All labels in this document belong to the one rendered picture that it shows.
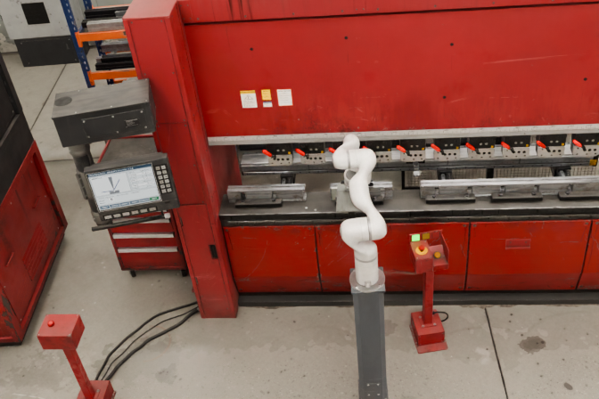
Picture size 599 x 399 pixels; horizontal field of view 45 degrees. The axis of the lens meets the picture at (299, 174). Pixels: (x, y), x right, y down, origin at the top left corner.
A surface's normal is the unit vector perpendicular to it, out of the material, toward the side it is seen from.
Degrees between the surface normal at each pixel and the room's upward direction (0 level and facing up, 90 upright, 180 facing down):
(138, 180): 90
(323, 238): 90
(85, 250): 0
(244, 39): 90
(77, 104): 0
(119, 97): 0
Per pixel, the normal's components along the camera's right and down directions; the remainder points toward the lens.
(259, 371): -0.09, -0.78
